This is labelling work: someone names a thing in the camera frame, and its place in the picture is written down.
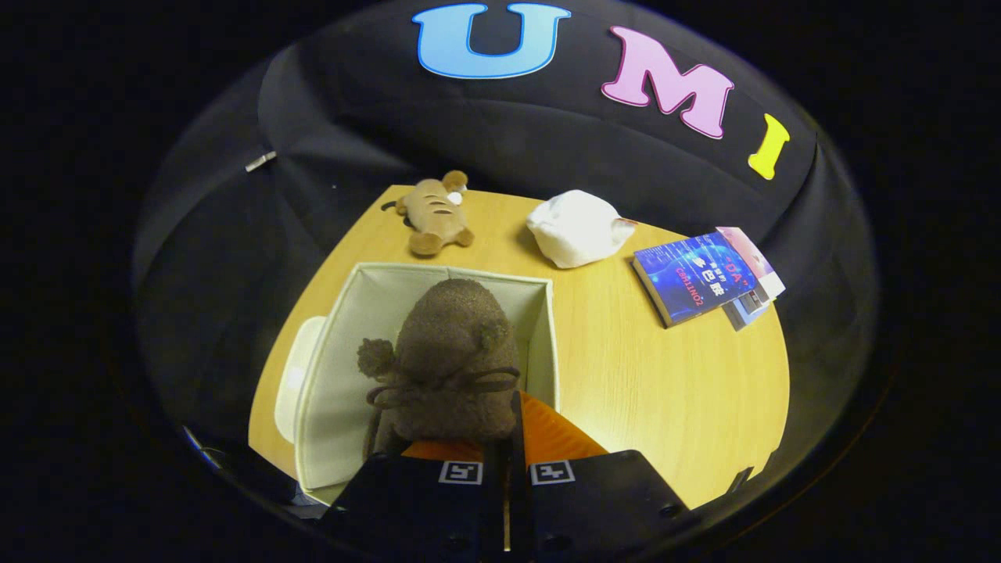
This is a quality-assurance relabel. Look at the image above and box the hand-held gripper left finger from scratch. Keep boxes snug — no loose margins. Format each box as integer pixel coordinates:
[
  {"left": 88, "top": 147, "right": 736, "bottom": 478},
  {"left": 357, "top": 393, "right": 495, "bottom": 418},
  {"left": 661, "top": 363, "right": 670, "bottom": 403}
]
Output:
[{"left": 317, "top": 438, "right": 509, "bottom": 563}]

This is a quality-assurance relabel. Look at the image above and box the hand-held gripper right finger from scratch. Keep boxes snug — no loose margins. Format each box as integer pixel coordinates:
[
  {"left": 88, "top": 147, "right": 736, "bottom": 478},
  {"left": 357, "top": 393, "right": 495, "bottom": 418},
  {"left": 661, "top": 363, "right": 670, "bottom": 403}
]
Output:
[{"left": 508, "top": 391, "right": 693, "bottom": 563}]

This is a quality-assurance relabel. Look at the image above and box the grey fabric storage box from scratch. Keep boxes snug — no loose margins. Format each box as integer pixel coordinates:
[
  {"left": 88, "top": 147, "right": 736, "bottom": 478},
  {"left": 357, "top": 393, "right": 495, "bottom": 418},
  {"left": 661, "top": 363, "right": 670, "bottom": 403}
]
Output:
[{"left": 274, "top": 262, "right": 561, "bottom": 505}]

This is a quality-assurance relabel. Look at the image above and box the blue book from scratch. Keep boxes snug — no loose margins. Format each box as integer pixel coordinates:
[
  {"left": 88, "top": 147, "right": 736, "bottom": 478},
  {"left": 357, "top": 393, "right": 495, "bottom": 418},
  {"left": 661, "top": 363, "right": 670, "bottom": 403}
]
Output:
[{"left": 632, "top": 231, "right": 758, "bottom": 328}]

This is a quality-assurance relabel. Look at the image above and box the brown striped plush toy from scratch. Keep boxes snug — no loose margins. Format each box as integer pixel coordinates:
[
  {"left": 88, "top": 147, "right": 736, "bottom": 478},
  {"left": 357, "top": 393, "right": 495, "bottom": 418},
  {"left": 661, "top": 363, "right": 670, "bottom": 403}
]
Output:
[{"left": 382, "top": 170, "right": 475, "bottom": 256}]

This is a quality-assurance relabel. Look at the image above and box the grey book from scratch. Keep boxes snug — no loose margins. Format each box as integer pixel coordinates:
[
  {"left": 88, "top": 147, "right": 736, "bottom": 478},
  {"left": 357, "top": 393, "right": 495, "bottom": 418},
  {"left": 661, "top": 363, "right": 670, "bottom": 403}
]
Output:
[{"left": 723, "top": 289, "right": 775, "bottom": 332}]

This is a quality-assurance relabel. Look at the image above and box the pink book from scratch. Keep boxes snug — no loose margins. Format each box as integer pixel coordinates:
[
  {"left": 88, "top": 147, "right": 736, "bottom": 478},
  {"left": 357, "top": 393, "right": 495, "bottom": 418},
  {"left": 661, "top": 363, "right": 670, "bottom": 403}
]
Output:
[{"left": 716, "top": 227, "right": 785, "bottom": 302}]

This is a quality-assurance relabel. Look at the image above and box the black backdrop cloth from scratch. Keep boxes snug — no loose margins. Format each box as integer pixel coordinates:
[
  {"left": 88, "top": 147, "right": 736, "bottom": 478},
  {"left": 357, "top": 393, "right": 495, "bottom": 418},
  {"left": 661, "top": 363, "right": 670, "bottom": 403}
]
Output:
[{"left": 129, "top": 0, "right": 877, "bottom": 486}]

